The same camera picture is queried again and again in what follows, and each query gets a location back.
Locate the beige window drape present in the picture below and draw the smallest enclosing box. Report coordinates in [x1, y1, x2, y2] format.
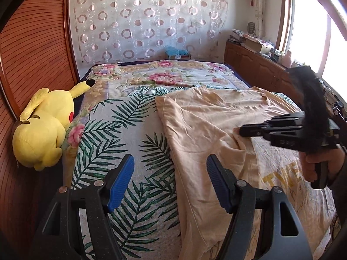
[253, 0, 268, 40]

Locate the white cardboard box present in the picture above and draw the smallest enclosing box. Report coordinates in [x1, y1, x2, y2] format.
[245, 38, 272, 54]

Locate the sheer curtain with circles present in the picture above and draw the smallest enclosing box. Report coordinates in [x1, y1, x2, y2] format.
[66, 0, 230, 66]

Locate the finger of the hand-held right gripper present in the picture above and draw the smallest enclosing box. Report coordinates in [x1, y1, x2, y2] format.
[240, 124, 300, 141]
[263, 110, 308, 127]

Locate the wooden cabinet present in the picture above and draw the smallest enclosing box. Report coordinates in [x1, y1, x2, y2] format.
[224, 40, 347, 133]

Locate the wooden slatted headboard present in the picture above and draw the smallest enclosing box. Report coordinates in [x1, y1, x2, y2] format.
[0, 0, 82, 260]

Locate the beige t-shirt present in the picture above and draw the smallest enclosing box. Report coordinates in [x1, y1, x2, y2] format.
[155, 85, 340, 260]

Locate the palm leaf print sheet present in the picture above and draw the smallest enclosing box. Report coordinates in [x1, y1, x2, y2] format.
[70, 85, 299, 260]

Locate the window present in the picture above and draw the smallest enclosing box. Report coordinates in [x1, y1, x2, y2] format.
[283, 0, 347, 90]

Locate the yellow plush toy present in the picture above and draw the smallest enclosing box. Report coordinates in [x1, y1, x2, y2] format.
[12, 79, 97, 172]

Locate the floral blanket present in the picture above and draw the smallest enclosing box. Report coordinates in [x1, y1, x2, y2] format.
[61, 60, 251, 174]

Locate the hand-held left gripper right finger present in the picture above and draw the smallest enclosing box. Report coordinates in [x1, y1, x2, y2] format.
[206, 154, 330, 260]

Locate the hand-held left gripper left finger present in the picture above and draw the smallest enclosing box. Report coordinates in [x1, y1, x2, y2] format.
[30, 154, 135, 260]

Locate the pink bottle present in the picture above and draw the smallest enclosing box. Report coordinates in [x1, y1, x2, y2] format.
[281, 50, 293, 68]

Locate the person's right hand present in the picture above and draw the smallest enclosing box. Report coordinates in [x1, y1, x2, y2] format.
[299, 146, 347, 185]

